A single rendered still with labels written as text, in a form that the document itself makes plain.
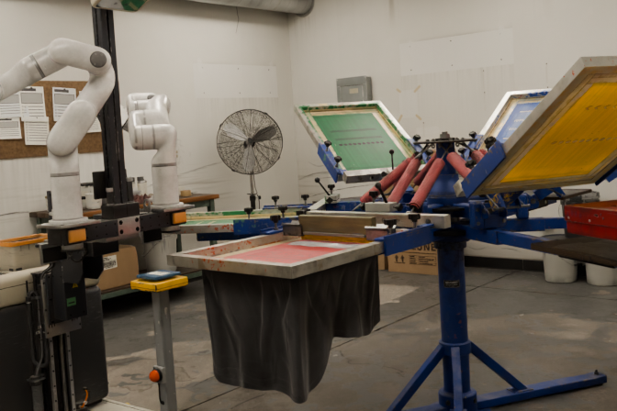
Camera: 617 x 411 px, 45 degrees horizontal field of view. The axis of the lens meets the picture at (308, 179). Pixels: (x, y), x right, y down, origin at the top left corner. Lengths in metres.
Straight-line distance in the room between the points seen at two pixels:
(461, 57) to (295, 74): 2.08
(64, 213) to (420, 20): 5.45
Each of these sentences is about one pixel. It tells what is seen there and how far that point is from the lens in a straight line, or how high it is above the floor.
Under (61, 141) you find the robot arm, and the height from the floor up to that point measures 1.40.
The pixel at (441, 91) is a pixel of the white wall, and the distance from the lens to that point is 7.37.
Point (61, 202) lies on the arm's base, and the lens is 2.58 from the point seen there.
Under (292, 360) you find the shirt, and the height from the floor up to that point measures 0.66.
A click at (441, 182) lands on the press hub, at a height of 1.12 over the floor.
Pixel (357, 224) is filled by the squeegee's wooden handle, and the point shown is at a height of 1.03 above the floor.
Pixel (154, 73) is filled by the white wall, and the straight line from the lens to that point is 7.16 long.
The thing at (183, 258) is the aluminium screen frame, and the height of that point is 0.98.
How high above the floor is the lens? 1.39
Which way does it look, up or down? 4 degrees down
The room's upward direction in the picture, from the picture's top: 3 degrees counter-clockwise
